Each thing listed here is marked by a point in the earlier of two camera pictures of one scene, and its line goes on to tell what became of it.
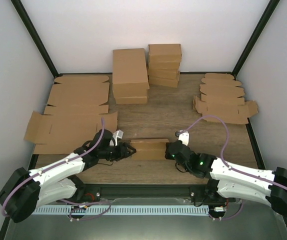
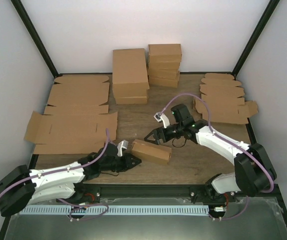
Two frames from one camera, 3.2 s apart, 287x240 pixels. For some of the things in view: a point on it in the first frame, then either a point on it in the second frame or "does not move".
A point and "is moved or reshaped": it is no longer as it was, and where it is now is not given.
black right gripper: x=168 y=155 -> x=157 y=141
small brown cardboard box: x=149 y=149 is moved or reshaped
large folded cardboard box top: x=130 y=73 does not move
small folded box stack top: x=166 y=52 does not move
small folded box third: x=164 y=73 does not move
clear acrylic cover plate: x=148 y=227 does not move
